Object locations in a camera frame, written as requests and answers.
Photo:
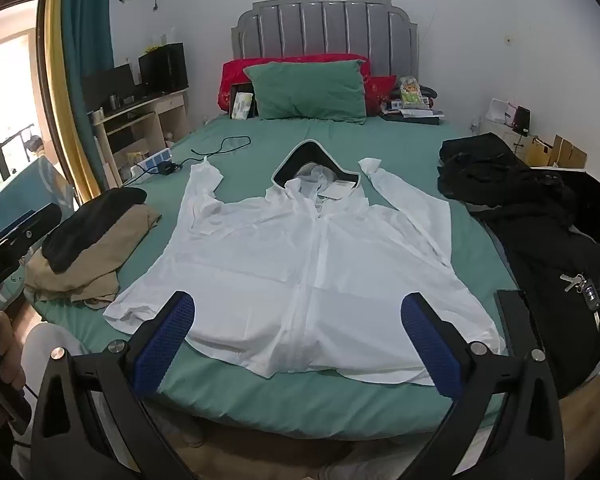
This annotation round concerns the tan pants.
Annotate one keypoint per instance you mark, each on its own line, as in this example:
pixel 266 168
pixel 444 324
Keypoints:
pixel 95 260

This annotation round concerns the black jacket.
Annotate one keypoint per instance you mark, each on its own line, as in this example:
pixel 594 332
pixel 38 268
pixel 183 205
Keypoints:
pixel 540 255

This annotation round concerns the colourful snack bag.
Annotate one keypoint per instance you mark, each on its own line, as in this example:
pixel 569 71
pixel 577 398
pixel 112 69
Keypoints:
pixel 412 92

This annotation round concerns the grey padded headboard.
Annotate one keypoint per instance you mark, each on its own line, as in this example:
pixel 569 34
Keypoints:
pixel 325 25

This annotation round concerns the black charger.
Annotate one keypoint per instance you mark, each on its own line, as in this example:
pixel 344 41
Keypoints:
pixel 169 167

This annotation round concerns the teal curtain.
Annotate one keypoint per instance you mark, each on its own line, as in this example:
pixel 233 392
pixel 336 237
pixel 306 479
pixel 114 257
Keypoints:
pixel 85 35

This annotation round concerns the person's left hand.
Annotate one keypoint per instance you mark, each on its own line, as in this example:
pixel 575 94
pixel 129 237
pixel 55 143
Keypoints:
pixel 10 355

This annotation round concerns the black flat box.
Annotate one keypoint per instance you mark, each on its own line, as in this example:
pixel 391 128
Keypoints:
pixel 415 117

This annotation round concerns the bed with green sheet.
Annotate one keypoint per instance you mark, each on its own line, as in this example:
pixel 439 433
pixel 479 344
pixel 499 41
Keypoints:
pixel 405 170

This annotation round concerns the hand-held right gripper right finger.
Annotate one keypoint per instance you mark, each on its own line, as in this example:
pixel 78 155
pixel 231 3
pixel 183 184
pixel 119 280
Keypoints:
pixel 432 345

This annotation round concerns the white green box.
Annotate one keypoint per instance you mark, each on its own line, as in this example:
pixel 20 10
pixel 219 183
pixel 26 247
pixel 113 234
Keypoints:
pixel 242 106

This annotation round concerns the red patterned pillow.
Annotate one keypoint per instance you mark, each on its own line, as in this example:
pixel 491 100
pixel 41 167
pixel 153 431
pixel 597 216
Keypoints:
pixel 232 80
pixel 382 92

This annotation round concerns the white hooded jacket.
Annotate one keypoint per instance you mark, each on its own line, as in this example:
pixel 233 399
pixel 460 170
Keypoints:
pixel 280 260

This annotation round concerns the cardboard boxes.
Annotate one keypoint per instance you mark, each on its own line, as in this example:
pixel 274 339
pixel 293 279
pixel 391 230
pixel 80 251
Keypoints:
pixel 560 152

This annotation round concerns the black clothes pile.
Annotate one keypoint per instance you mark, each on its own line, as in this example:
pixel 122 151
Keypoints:
pixel 490 170

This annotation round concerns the wooden desk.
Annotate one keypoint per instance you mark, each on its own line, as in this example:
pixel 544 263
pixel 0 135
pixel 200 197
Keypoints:
pixel 170 105

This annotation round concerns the green pillow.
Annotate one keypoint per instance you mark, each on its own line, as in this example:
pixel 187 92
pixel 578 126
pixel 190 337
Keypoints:
pixel 305 90

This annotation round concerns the car key bunch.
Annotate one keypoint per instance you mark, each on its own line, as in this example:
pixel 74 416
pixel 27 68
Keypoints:
pixel 587 295

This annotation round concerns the black folded garment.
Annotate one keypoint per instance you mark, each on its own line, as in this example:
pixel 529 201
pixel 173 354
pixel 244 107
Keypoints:
pixel 80 230

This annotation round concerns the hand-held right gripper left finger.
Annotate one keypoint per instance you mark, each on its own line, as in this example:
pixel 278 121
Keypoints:
pixel 165 340

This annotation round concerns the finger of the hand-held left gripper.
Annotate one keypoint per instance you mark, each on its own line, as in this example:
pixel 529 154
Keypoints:
pixel 30 227

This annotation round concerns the black monitor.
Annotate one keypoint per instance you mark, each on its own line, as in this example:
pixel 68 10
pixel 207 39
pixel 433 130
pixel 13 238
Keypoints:
pixel 162 65
pixel 107 85

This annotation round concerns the yellow curtain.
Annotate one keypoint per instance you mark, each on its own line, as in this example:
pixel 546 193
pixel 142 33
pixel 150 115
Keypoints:
pixel 55 60

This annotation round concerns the balcony glass door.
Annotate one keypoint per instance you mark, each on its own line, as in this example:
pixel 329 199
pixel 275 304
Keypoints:
pixel 10 85

